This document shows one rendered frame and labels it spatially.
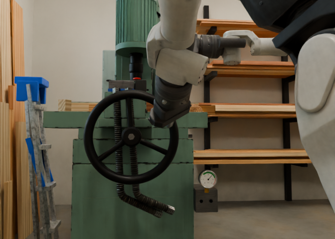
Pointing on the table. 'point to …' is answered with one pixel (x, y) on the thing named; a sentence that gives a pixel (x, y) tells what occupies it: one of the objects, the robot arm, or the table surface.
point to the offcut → (64, 105)
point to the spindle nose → (135, 65)
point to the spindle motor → (134, 19)
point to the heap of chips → (195, 108)
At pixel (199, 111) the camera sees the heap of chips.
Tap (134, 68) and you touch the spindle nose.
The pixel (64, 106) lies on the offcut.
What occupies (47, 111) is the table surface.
